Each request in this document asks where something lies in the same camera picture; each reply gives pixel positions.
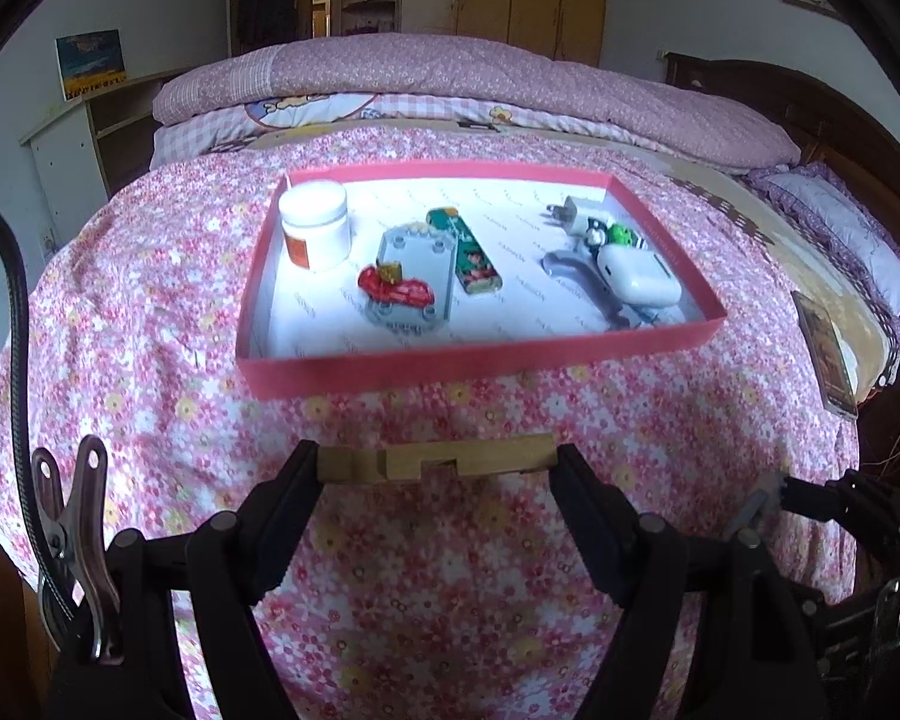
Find notched wooden block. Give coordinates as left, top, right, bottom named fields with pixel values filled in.
left=316, top=433, right=560, bottom=482

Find white charger plug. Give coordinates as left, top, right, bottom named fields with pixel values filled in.
left=546, top=195, right=608, bottom=237

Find brown wooden nightstand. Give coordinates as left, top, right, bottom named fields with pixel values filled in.
left=0, top=495, right=53, bottom=720

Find checkered cartoon blanket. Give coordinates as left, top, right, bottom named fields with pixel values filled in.
left=148, top=90, right=676, bottom=173

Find purple frilled pillow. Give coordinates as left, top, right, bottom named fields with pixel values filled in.
left=742, top=161, right=900, bottom=350

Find folded pink quilt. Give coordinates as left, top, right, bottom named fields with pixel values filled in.
left=152, top=34, right=802, bottom=170

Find dark wooden headboard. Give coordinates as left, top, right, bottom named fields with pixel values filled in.
left=664, top=52, right=900, bottom=271

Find white bedside shelf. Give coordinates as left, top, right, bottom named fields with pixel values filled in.
left=19, top=67, right=188, bottom=241

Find grey studded plastic plate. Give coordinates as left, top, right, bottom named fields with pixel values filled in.
left=364, top=223, right=458, bottom=335

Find small red toy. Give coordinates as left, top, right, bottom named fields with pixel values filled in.
left=356, top=262, right=432, bottom=310

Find blue and yellow painting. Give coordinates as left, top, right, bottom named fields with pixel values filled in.
left=55, top=28, right=130, bottom=102

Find white earbud case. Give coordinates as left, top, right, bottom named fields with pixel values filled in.
left=596, top=241, right=682, bottom=307

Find green and white toy figure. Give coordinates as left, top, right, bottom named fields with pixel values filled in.
left=581, top=221, right=646, bottom=250

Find dark hanging clothes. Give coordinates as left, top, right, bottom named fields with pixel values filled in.
left=236, top=0, right=297, bottom=53

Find pink cardboard box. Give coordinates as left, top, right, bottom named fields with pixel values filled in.
left=236, top=160, right=727, bottom=398

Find dark smartphone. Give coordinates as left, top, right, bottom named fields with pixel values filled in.
left=791, top=290, right=860, bottom=421

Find white plastic jar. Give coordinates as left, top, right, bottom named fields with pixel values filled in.
left=279, top=181, right=352, bottom=272

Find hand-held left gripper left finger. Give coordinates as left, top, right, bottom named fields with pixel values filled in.
left=105, top=441, right=325, bottom=720

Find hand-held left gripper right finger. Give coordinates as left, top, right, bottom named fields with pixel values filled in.
left=557, top=442, right=830, bottom=720

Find metal spring clip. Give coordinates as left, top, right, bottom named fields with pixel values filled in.
left=30, top=435, right=125, bottom=665

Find black cable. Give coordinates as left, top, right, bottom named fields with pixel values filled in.
left=0, top=195, right=76, bottom=638

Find grey plastic hook piece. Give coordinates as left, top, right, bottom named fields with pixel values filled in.
left=541, top=250, right=631, bottom=331

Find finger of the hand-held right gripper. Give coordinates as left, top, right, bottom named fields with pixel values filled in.
left=731, top=471, right=856, bottom=537

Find beige printed bedsheet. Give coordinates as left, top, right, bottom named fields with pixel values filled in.
left=660, top=165, right=900, bottom=398

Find pink floral bedsheet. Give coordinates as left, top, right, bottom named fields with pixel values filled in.
left=0, top=124, right=871, bottom=720

